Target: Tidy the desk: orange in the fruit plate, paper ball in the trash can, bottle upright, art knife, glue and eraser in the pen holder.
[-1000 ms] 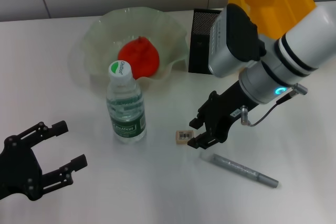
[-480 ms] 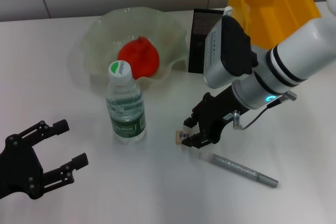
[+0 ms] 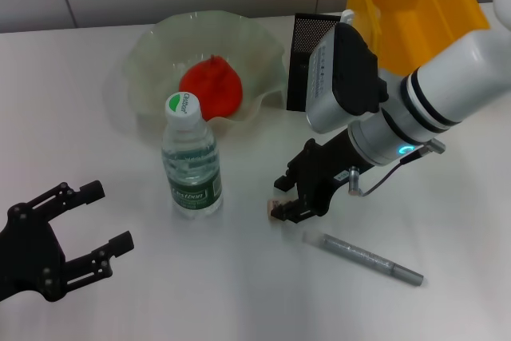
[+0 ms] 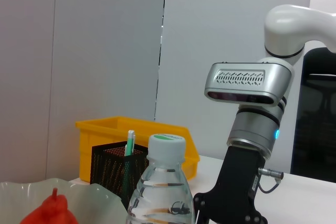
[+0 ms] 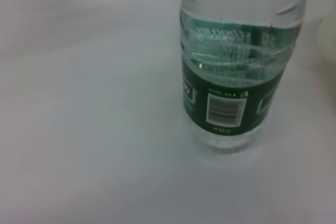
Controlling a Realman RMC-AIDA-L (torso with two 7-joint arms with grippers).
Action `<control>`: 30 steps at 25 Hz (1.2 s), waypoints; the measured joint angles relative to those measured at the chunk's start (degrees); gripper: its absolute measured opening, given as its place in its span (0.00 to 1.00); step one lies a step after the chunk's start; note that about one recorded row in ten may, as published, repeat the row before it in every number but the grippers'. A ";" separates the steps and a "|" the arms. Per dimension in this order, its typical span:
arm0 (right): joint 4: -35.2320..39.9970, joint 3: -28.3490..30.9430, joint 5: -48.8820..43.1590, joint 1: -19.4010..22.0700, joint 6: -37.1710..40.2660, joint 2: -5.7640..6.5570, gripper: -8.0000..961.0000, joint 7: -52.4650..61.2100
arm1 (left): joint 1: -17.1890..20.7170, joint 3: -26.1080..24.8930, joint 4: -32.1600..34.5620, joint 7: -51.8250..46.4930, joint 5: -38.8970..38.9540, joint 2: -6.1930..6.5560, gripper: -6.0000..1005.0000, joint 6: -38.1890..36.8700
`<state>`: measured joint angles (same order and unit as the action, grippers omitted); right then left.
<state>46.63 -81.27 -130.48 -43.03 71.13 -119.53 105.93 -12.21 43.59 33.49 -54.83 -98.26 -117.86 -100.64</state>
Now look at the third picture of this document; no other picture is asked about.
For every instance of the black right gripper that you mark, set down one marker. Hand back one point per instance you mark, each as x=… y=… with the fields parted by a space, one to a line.
x=327 y=165

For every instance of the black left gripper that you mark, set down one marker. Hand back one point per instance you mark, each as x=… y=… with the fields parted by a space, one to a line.
x=28 y=249

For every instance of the beige eraser with barcode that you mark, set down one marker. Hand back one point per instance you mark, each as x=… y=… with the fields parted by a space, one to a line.
x=273 y=205

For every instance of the clear green-label water bottle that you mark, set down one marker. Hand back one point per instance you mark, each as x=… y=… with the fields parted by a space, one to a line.
x=191 y=193

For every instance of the grey marker pen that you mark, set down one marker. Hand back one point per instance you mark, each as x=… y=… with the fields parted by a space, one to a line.
x=359 y=255

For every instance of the orange fruit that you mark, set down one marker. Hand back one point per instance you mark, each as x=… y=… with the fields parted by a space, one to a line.
x=215 y=85

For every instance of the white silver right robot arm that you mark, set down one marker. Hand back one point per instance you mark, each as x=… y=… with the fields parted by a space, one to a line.
x=447 y=85

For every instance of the black mesh trash can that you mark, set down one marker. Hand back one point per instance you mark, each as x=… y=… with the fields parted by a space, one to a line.
x=303 y=37

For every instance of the green glass fruit bowl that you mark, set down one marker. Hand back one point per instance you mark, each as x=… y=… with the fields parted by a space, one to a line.
x=159 y=49

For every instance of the yellow plastic storage bin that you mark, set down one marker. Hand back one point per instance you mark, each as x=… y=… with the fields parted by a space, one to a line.
x=419 y=17

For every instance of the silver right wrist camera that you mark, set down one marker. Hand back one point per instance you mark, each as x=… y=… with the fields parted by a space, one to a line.
x=343 y=77

